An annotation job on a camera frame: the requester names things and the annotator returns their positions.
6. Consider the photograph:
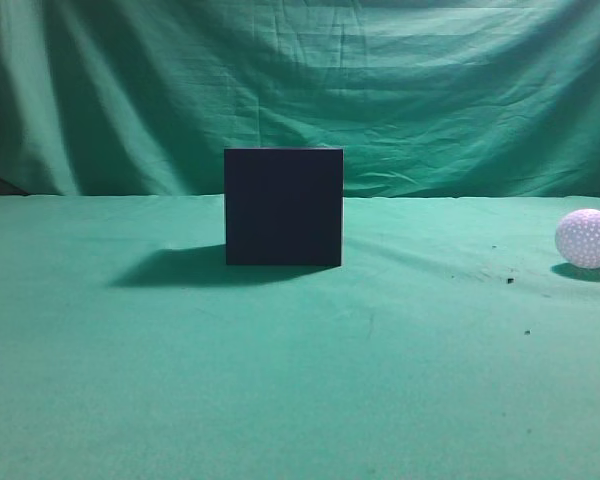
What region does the dark blue cube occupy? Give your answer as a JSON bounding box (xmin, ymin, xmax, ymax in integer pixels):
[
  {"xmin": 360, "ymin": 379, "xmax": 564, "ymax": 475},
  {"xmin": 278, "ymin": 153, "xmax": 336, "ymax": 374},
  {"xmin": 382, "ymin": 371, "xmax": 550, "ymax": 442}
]
[{"xmin": 224, "ymin": 147, "xmax": 344, "ymax": 267}]

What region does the white dimpled ball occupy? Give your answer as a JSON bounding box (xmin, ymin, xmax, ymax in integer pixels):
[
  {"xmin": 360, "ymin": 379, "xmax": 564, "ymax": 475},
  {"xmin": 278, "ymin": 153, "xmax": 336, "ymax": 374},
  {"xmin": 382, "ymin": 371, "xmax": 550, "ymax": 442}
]
[{"xmin": 555, "ymin": 209, "xmax": 600, "ymax": 269}]

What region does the green table cloth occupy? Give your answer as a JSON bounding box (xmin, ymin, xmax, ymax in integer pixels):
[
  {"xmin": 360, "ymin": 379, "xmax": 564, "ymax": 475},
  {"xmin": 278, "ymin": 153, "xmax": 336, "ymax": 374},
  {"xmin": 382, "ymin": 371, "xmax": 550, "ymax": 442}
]
[{"xmin": 0, "ymin": 196, "xmax": 600, "ymax": 479}]

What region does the green backdrop cloth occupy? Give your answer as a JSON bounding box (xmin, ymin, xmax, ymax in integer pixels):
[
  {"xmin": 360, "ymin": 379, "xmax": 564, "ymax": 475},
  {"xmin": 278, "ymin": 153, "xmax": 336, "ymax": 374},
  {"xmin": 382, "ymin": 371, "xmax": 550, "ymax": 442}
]
[{"xmin": 0, "ymin": 1, "xmax": 600, "ymax": 197}]

